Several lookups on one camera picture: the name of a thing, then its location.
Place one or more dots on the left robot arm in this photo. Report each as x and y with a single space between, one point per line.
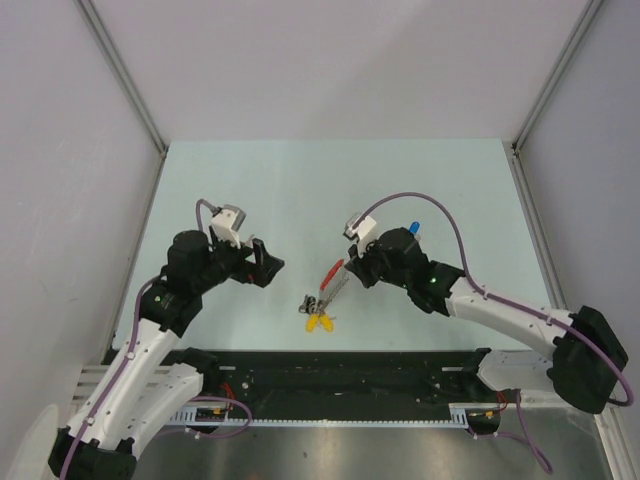
107 435

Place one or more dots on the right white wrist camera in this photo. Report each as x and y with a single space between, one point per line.
361 227

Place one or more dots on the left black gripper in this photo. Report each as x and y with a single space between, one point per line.
265 264

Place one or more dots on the left aluminium corner post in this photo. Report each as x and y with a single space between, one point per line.
117 65

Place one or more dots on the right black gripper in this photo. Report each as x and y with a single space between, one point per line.
359 267

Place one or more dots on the aluminium corner post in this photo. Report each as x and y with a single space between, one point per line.
560 68
117 65

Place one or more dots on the right aluminium corner post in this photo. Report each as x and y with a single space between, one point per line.
560 68

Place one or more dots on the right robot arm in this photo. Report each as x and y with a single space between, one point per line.
586 356

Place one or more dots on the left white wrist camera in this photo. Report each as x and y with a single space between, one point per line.
226 222

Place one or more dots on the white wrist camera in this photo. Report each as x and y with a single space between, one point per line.
361 227
226 222

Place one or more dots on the red handled metal key holder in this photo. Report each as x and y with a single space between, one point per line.
334 280

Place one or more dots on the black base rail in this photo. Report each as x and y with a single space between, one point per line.
354 386

